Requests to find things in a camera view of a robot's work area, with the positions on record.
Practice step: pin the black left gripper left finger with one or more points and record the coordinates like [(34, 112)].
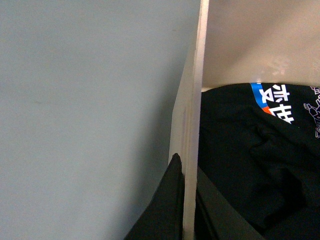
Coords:
[(163, 217)]

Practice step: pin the beige plastic laundry hamper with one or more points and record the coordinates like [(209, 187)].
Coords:
[(240, 41)]

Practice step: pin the black printed t-shirt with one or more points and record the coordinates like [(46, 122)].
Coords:
[(259, 143)]

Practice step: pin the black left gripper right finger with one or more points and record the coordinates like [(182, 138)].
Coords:
[(215, 218)]

